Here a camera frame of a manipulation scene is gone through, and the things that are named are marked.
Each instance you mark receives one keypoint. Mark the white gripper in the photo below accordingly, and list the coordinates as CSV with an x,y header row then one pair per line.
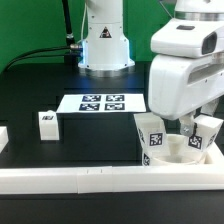
x,y
178,86

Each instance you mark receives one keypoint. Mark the white round stool seat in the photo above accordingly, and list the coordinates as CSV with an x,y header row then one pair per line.
x,y
176,144

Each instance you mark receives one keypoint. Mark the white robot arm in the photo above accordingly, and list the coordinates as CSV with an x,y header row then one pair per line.
x,y
106,49

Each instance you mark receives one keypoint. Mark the white marker tag sheet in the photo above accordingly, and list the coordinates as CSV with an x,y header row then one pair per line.
x,y
102,103

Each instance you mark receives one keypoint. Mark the white left fence bar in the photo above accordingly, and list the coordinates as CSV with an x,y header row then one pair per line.
x,y
3,137

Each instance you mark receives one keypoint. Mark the white front fence bar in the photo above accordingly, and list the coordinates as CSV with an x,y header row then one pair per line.
x,y
110,179

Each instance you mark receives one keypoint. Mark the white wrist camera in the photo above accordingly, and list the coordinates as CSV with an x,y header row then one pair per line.
x,y
191,39

